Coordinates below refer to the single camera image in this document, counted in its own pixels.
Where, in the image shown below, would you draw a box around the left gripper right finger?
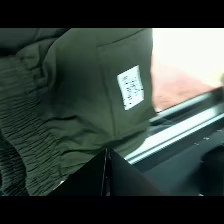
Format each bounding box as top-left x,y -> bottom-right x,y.
109,148 -> 165,197

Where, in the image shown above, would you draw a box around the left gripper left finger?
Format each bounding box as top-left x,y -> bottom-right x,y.
47,148 -> 110,197

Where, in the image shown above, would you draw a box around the dark green pants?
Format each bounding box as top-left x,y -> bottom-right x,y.
0,28 -> 158,197

